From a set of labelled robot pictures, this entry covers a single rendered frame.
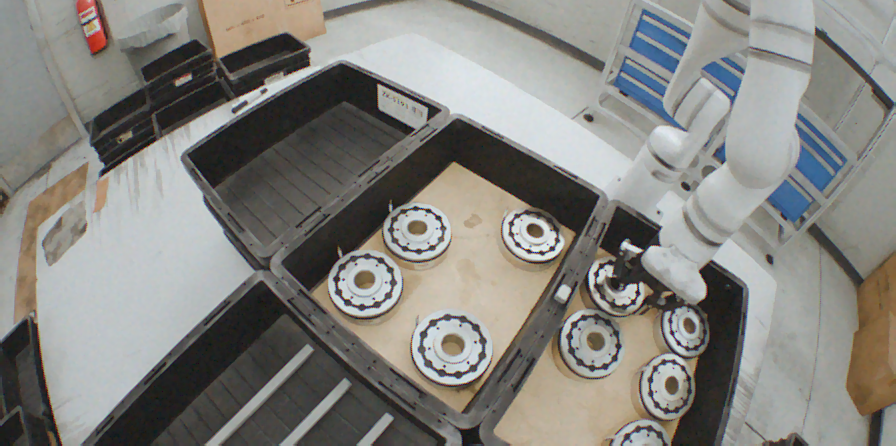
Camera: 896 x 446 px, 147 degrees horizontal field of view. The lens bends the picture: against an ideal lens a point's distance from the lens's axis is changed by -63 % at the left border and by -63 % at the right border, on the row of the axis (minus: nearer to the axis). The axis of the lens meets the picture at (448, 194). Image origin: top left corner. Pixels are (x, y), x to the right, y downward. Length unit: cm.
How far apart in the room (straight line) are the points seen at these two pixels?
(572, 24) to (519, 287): 303
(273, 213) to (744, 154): 64
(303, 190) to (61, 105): 293
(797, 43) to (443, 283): 51
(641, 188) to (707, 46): 31
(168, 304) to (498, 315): 63
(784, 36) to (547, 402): 48
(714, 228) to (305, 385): 51
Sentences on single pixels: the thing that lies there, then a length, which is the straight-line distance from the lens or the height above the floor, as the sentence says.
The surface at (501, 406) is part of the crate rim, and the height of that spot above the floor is 93.
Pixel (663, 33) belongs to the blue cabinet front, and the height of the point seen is 80.
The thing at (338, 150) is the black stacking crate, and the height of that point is 83.
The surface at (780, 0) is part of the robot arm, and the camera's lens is 36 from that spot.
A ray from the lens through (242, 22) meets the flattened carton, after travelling 310.
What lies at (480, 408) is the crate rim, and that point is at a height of 93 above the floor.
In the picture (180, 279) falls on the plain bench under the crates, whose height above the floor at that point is 70.
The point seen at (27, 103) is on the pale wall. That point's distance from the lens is 343.
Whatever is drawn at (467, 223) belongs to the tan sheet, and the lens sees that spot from 58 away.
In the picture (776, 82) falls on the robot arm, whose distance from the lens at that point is 35.
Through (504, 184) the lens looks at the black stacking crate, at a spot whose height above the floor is 84.
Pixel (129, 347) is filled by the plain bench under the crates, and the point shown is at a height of 70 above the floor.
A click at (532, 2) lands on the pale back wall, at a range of 359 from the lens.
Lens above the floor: 129
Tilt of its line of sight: 49 degrees down
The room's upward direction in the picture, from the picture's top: 9 degrees clockwise
